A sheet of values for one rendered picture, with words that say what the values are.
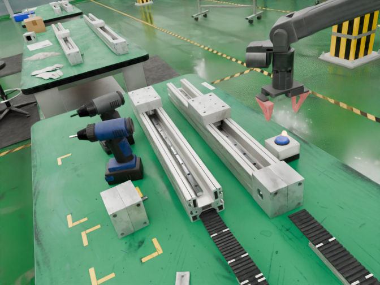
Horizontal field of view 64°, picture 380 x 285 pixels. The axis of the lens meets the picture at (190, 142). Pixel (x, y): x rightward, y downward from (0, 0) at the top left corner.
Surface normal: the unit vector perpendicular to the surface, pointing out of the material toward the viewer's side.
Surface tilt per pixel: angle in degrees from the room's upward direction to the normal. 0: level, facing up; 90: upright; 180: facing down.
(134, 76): 90
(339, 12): 91
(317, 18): 89
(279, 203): 90
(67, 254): 0
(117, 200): 0
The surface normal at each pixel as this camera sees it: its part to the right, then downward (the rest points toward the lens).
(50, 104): 0.42, 0.44
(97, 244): -0.15, -0.83
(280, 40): -0.42, 0.60
